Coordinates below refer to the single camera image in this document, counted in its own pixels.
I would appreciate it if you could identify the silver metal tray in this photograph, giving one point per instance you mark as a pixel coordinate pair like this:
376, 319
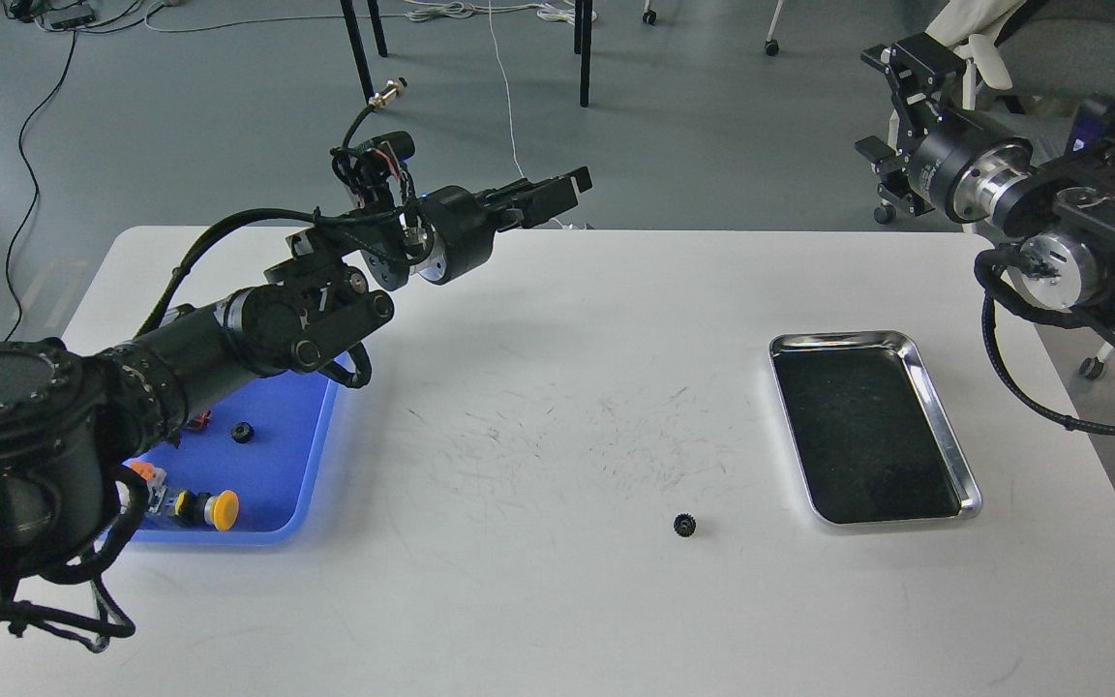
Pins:
874, 444

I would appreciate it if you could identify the black knob selector switch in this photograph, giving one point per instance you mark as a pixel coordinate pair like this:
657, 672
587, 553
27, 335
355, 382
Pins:
199, 422

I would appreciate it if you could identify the yellow push button switch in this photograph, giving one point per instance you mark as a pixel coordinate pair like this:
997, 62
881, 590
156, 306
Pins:
185, 510

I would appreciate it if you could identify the grey office chair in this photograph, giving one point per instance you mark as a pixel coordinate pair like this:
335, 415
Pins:
1057, 54

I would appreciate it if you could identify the black table leg left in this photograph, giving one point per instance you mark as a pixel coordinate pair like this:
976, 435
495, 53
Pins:
356, 41

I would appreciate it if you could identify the green button with orange block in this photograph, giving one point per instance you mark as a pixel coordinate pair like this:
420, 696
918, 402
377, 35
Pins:
155, 483

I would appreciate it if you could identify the black table leg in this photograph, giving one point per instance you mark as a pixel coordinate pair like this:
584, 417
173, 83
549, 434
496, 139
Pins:
356, 41
582, 15

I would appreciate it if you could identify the black table leg right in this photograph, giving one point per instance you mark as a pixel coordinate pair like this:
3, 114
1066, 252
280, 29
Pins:
582, 15

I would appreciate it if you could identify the black robot arm image left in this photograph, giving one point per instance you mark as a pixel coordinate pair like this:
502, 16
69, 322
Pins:
69, 503

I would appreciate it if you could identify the small black gear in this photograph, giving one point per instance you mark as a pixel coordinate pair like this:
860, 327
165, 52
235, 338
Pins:
685, 525
242, 432

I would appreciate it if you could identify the blue plastic tray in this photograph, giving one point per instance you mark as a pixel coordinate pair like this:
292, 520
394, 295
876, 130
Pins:
274, 474

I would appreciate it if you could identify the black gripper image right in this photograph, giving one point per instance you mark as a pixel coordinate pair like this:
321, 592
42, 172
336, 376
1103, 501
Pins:
961, 176

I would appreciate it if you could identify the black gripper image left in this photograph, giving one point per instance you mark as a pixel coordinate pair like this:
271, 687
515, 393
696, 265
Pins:
460, 224

